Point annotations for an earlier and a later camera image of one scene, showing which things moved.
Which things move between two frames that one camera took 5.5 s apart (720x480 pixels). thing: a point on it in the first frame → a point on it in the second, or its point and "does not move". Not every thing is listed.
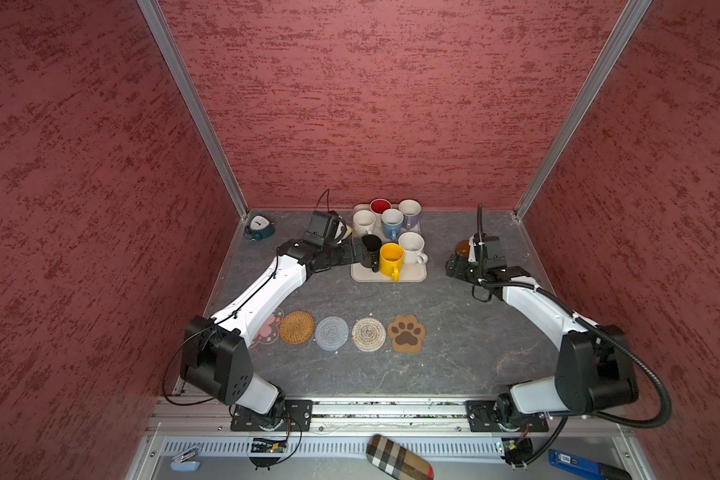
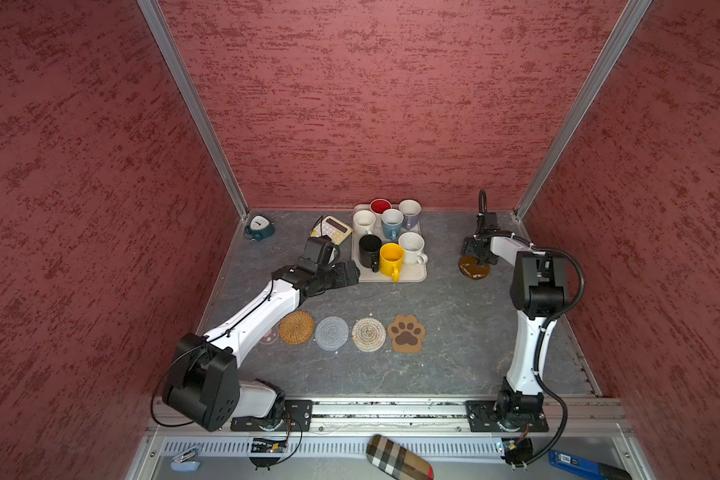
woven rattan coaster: (296, 327) does not move
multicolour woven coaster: (368, 334) does not move
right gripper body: (469, 271) → (472, 247)
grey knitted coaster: (331, 333) does not move
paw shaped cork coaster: (406, 334) does not move
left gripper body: (340, 253) → (335, 277)
